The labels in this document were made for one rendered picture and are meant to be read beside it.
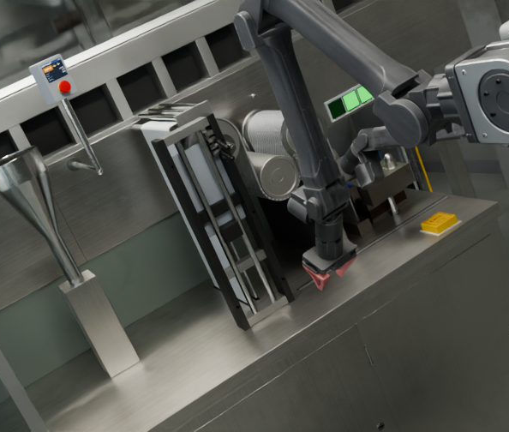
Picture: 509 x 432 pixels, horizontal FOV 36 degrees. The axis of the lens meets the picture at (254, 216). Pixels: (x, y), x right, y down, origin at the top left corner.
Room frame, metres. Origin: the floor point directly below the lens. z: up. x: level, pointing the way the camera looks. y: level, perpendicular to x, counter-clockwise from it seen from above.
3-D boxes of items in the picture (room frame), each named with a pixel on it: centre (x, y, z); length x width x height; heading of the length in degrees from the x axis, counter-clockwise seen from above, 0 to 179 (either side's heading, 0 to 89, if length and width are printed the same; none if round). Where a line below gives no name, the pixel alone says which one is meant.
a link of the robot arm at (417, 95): (1.16, -0.31, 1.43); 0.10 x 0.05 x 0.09; 27
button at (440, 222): (1.94, -0.45, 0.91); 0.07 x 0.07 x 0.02; 20
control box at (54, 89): (1.95, 0.31, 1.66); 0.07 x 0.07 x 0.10; 36
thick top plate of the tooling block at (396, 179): (2.32, -0.33, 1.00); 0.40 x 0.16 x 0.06; 20
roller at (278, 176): (2.19, -0.06, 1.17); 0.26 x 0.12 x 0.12; 20
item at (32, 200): (1.96, 0.50, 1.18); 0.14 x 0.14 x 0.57
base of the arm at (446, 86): (1.10, -0.35, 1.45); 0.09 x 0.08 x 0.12; 117
